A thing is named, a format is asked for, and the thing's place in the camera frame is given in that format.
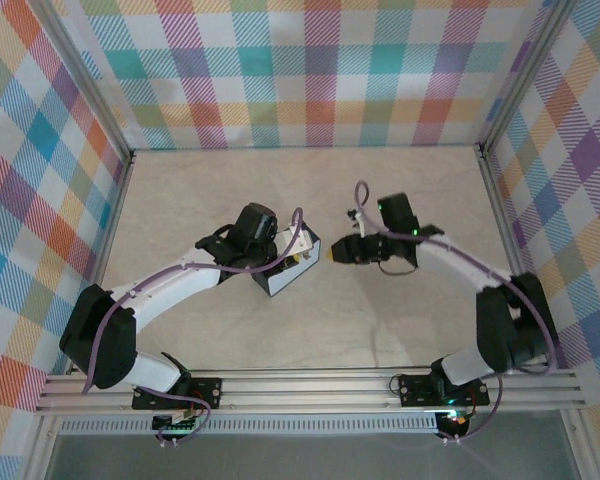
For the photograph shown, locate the starry night print tin box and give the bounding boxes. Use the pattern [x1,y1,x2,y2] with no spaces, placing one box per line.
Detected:
[252,224,325,299]

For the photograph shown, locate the black right circuit board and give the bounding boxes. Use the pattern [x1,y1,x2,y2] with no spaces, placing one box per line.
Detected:
[439,410,474,432]

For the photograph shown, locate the green left circuit board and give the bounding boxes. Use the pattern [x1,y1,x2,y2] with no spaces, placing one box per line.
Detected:
[152,414,201,434]

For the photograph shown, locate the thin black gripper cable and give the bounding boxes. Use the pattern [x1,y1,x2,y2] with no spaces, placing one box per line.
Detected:
[378,257,420,277]

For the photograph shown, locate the aluminium table side rail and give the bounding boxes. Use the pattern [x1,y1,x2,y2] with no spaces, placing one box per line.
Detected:
[476,143,561,371]
[65,149,137,376]

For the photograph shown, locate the aluminium mounting rail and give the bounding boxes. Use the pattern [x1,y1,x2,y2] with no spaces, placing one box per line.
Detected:
[34,368,586,414]

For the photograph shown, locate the grey slotted cable duct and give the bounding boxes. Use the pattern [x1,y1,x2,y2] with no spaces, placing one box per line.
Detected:
[59,412,439,434]

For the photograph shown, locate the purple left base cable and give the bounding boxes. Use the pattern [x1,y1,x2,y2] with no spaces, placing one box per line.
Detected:
[144,385,212,447]

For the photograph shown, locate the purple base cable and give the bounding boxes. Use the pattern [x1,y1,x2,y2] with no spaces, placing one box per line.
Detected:
[144,385,212,447]
[439,372,504,445]

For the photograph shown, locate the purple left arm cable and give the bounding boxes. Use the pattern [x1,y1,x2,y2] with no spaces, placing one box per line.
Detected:
[81,207,305,396]

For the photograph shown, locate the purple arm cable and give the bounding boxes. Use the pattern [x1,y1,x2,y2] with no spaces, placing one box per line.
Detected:
[81,207,305,396]
[353,180,557,376]

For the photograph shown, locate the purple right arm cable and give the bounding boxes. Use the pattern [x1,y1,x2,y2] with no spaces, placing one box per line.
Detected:
[353,180,557,376]

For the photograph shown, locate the aluminium frame post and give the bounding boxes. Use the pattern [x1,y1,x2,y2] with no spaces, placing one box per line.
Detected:
[478,0,576,151]
[27,0,135,162]

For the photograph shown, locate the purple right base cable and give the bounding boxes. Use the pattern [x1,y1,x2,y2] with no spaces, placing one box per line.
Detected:
[439,372,504,445]

